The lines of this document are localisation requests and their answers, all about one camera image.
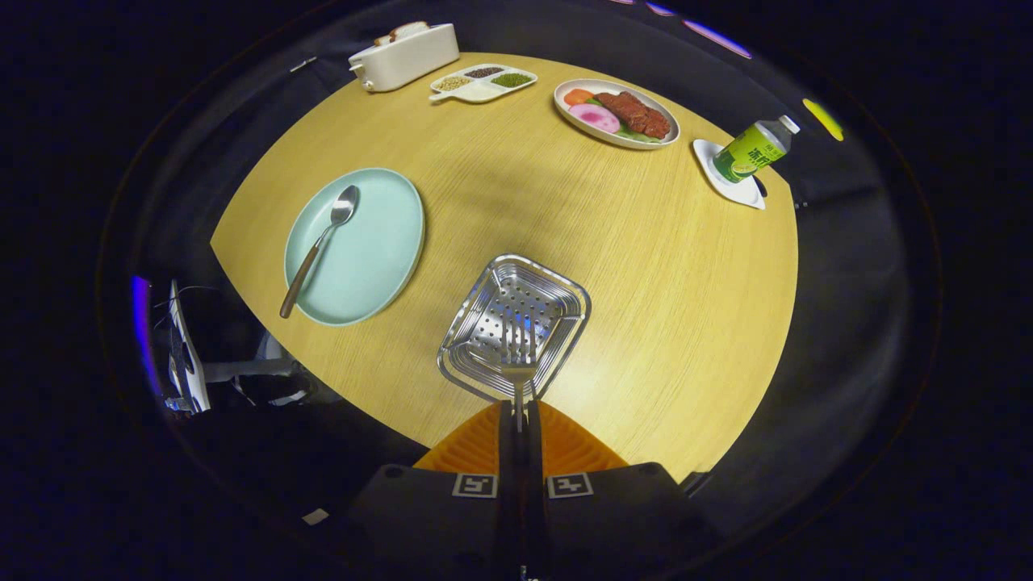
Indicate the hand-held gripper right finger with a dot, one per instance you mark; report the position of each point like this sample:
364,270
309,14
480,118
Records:
613,524

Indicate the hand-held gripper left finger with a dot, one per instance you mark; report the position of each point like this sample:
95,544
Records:
436,524

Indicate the perforated metal tray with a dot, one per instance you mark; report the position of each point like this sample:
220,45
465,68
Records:
484,307

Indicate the teal round plate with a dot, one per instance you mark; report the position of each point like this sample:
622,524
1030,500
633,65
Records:
371,250

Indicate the white square coaster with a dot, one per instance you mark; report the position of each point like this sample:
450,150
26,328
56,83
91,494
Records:
738,192

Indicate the white oval food plate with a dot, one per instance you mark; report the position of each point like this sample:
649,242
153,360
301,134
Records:
613,139

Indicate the green lettuce leaf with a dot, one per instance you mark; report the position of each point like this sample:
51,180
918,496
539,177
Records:
637,136

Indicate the green drink bottle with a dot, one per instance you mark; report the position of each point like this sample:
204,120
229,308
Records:
750,152

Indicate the pink radish slice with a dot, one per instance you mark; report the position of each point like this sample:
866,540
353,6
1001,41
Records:
595,119

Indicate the brown steak pieces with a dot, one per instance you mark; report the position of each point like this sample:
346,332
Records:
637,114

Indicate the orange carrot slice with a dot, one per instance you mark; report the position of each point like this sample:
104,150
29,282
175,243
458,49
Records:
579,96

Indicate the white divided condiment dish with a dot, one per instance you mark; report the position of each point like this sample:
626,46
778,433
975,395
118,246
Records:
476,91

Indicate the white toaster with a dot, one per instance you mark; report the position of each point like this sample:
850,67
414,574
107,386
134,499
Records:
407,60

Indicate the toast bread slice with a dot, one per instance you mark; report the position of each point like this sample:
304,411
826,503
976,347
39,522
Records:
410,30
383,39

